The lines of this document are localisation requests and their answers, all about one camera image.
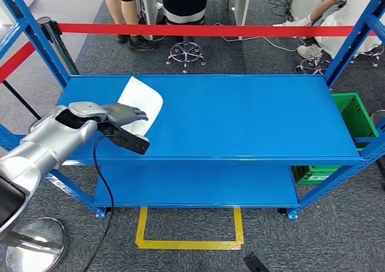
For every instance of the white curved plastic part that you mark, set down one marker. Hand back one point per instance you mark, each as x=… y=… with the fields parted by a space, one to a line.
x=144 y=98

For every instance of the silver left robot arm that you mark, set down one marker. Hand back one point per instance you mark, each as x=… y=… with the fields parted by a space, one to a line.
x=44 y=142

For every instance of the blue metal shelf rack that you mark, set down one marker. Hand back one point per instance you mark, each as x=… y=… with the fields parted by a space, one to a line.
x=226 y=118

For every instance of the black flat robot part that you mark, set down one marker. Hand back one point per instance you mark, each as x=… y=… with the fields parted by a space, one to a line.
x=254 y=263

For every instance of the red barrier belt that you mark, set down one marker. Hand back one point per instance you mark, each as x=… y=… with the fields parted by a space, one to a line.
x=210 y=30
x=15 y=61

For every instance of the person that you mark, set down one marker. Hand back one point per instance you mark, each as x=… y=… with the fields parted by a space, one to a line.
x=126 y=11
x=361 y=19
x=185 y=1

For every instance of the green plastic crate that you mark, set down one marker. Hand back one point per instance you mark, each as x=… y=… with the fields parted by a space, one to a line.
x=355 y=114
x=312 y=176

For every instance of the thin black stanchion pole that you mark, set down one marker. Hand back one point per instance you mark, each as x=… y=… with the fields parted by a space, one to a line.
x=21 y=99

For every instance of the chrome base stanchion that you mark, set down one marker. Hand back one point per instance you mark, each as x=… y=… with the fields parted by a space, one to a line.
x=35 y=246

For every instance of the chrome round base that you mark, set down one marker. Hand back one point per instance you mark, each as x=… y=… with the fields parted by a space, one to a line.
x=377 y=114

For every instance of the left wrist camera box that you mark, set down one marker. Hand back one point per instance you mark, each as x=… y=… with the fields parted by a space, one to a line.
x=135 y=145

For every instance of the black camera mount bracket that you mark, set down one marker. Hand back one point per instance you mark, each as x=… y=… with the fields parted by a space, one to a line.
x=109 y=130

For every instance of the black topped stanchion post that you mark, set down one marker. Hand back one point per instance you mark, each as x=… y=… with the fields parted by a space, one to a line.
x=55 y=39

